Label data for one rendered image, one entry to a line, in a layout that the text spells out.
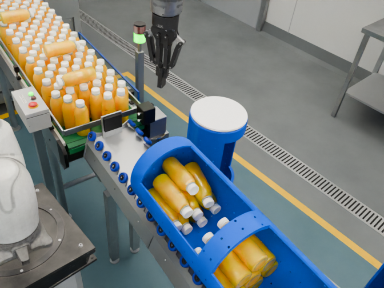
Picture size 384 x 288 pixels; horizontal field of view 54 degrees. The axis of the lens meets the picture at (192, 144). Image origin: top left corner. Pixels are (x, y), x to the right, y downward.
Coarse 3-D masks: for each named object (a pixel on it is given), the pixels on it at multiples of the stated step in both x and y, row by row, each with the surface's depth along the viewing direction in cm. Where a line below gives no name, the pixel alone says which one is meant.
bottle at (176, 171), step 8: (168, 160) 139; (176, 160) 139; (168, 168) 137; (176, 168) 135; (184, 168) 135; (176, 176) 133; (184, 176) 132; (192, 176) 133; (176, 184) 134; (184, 184) 130
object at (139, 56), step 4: (136, 52) 207; (140, 52) 207; (136, 56) 209; (140, 56) 208; (136, 60) 211; (140, 60) 209; (136, 64) 212; (140, 64) 211; (136, 68) 214; (140, 68) 213; (136, 72) 216; (140, 72) 214; (136, 76) 218; (140, 76) 216; (136, 80) 219; (140, 80) 218; (136, 84) 221; (140, 84) 220; (136, 88) 223; (140, 88) 221; (140, 92) 223; (140, 96) 225; (140, 100) 227
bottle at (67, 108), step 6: (66, 102) 174; (72, 102) 175; (66, 108) 174; (72, 108) 175; (66, 114) 176; (72, 114) 177; (66, 120) 178; (72, 120) 179; (66, 126) 181; (72, 126) 181
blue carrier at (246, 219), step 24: (168, 144) 132; (192, 144) 139; (144, 168) 130; (216, 168) 130; (144, 192) 130; (216, 192) 143; (240, 192) 123; (216, 216) 141; (240, 216) 111; (264, 216) 117; (192, 240) 136; (216, 240) 108; (240, 240) 106; (264, 240) 128; (288, 240) 111; (192, 264) 115; (216, 264) 106; (288, 264) 121; (312, 264) 105
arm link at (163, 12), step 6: (150, 0) 101; (156, 0) 99; (162, 0) 99; (168, 0) 98; (174, 0) 99; (180, 0) 100; (150, 6) 102; (156, 6) 101; (162, 6) 100; (168, 6) 100; (174, 6) 100; (180, 6) 102; (156, 12) 102; (162, 12) 101; (168, 12) 101; (174, 12) 101; (180, 12) 104
